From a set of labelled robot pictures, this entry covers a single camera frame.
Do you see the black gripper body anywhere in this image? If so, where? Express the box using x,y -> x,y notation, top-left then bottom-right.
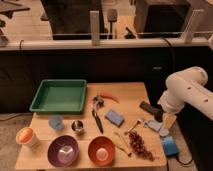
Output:
139,101 -> 163,122

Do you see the blue sponge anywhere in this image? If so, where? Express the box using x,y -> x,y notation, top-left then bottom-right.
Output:
105,109 -> 124,127

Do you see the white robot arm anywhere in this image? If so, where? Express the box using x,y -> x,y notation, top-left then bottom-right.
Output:
140,66 -> 213,121

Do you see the green plastic tray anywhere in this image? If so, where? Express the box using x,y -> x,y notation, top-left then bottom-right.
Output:
30,79 -> 87,114

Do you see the grey blue cloth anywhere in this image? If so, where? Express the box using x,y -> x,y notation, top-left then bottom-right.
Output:
144,120 -> 169,137

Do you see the metal spoon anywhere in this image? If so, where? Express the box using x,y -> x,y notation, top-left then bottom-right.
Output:
124,119 -> 144,135

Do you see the bunch of dark grapes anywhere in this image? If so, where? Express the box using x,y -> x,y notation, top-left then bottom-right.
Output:
129,131 -> 154,161

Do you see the blue box on floor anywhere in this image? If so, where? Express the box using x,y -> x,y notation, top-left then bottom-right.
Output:
161,136 -> 179,157

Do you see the orange carrot toy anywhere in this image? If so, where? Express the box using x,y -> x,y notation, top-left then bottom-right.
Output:
100,94 -> 119,103

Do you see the wooden chopsticks pair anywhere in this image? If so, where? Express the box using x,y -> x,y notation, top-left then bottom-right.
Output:
113,132 -> 131,157

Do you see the orange bowl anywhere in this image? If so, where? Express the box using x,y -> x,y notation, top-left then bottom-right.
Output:
88,136 -> 115,166

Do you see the white railing bar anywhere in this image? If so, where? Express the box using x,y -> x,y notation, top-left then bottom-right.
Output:
0,37 -> 213,51

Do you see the small metal cup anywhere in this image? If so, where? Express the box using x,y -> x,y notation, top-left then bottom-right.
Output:
71,120 -> 84,135

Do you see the purple bowl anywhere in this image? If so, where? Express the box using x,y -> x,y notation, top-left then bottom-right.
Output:
47,135 -> 79,167

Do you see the blue plastic cup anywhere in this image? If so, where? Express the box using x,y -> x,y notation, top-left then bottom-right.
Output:
48,115 -> 64,131

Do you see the orange and white cup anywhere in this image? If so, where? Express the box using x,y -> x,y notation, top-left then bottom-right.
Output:
16,127 -> 39,149

